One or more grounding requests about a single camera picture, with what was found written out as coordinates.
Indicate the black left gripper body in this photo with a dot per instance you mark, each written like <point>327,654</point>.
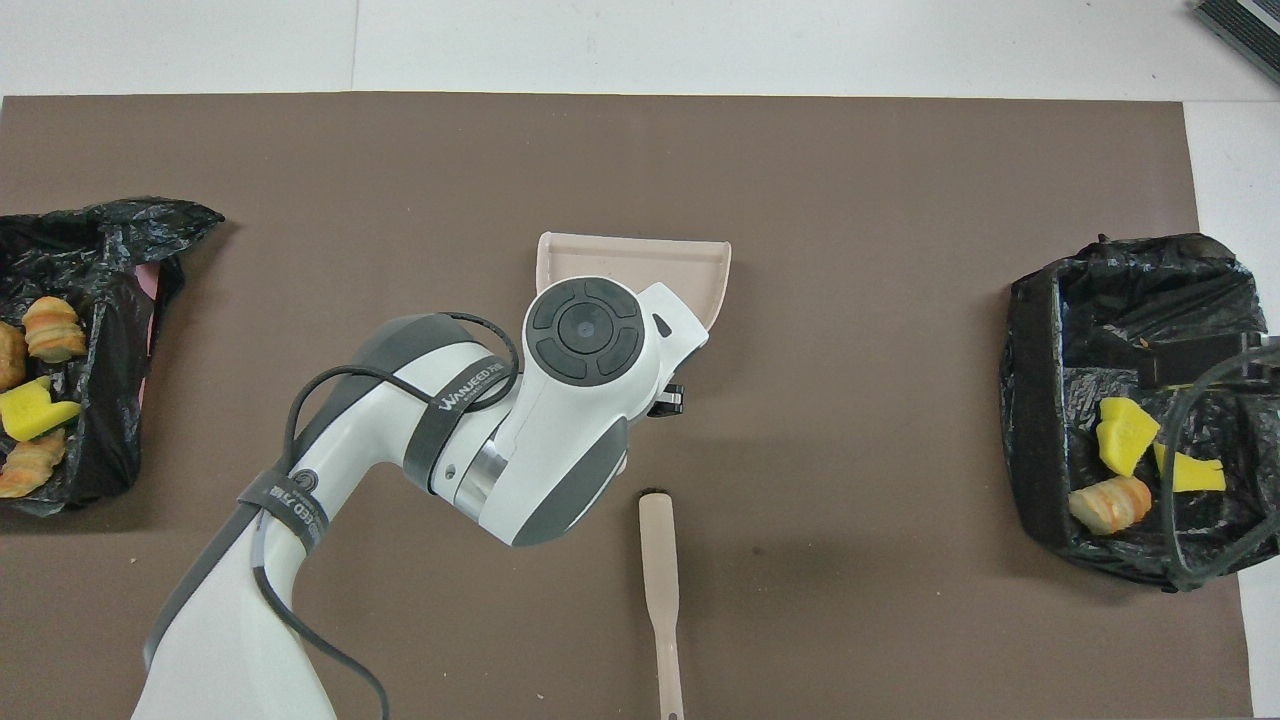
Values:
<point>668,400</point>

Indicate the beige hand brush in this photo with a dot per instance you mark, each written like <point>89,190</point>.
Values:
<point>660,560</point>

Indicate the green and yellow sponge piece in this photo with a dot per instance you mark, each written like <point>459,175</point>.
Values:
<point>1125,435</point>

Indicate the notched yellow sponge piece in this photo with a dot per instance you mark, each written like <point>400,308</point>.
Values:
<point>1195,475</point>

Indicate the striped orange bread piece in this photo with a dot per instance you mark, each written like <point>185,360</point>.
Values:
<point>1110,505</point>

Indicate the brown table mat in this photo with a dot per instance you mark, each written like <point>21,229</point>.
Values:
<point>500,150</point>

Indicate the brown bread piece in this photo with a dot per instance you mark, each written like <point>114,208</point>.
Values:
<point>10,355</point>

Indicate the black bag lined pink bin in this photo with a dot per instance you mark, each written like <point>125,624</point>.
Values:
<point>110,300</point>

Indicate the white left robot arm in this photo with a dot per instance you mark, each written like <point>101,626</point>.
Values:
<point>300,500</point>

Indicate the yellow sponge block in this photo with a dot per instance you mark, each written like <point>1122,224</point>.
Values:
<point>30,412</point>

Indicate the pale bread piece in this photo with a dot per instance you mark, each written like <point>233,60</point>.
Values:
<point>53,330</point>
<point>30,465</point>

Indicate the beige plastic dustpan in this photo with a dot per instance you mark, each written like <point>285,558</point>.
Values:
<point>640,262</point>

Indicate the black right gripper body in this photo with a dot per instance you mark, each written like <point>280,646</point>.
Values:
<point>1264,360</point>

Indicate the dark ribbed panel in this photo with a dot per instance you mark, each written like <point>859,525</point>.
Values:
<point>1250,25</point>

